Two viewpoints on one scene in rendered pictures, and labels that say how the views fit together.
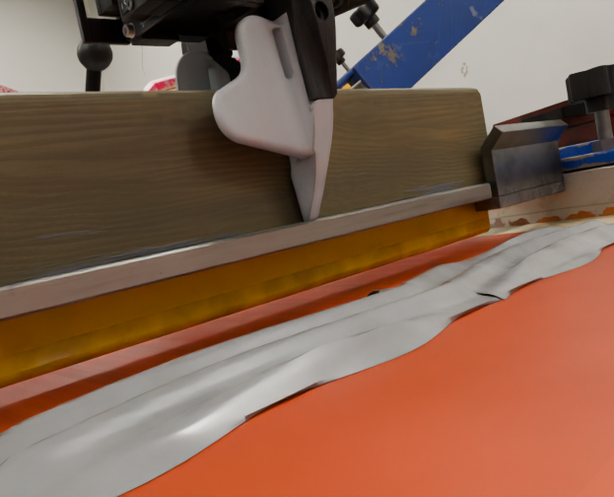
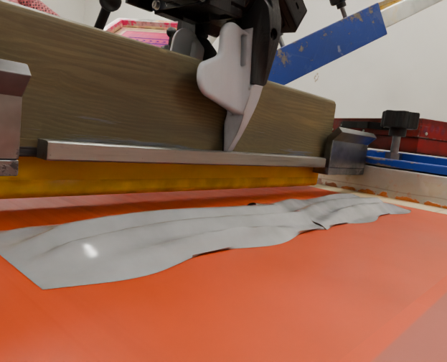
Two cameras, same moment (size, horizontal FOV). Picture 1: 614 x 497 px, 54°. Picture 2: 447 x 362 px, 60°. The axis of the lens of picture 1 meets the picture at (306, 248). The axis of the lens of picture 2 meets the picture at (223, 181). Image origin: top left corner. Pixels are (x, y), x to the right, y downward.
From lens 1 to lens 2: 4 cm
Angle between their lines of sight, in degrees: 7
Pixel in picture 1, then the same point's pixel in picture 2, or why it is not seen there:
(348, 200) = (249, 145)
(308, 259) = (217, 172)
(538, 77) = (357, 97)
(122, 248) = (123, 137)
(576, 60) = (382, 94)
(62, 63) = not seen: outside the picture
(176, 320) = (137, 187)
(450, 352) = (300, 251)
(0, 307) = (53, 152)
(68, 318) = (80, 167)
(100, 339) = (93, 185)
